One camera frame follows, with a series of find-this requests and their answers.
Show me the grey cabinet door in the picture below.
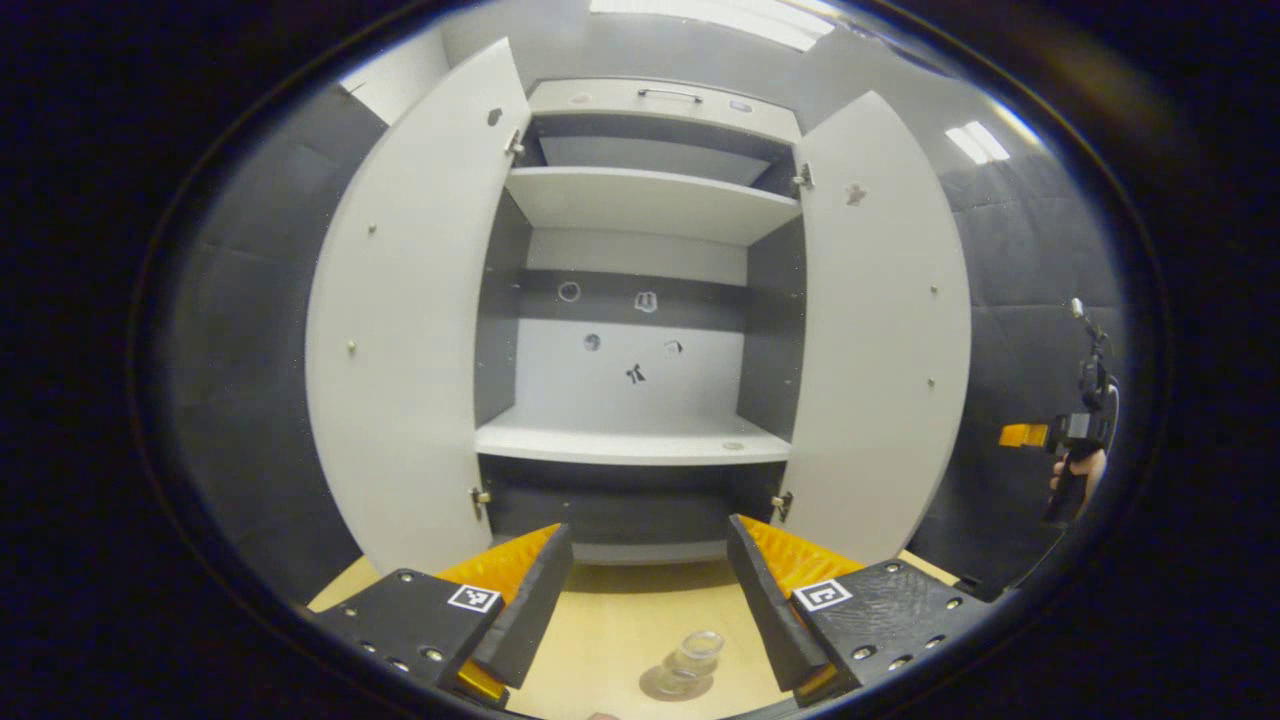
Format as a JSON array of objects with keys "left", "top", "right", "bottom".
[
  {"left": 305, "top": 38, "right": 531, "bottom": 577},
  {"left": 775, "top": 90, "right": 973, "bottom": 567}
]

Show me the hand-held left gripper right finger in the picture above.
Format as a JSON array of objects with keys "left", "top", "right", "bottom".
[{"left": 726, "top": 514, "right": 993, "bottom": 707}]

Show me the black backdrop cloth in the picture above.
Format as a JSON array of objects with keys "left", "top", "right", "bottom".
[{"left": 150, "top": 85, "right": 1131, "bottom": 603}]

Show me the grey cabinet shelf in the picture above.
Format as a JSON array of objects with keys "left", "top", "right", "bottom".
[
  {"left": 475, "top": 405, "right": 793, "bottom": 467},
  {"left": 505, "top": 166, "right": 803, "bottom": 247}
]

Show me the ceiling light panel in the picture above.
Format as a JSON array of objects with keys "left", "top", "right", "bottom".
[{"left": 945, "top": 120, "right": 1011, "bottom": 166}]

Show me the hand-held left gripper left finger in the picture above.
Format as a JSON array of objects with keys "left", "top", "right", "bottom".
[{"left": 310, "top": 522, "right": 576, "bottom": 711}]

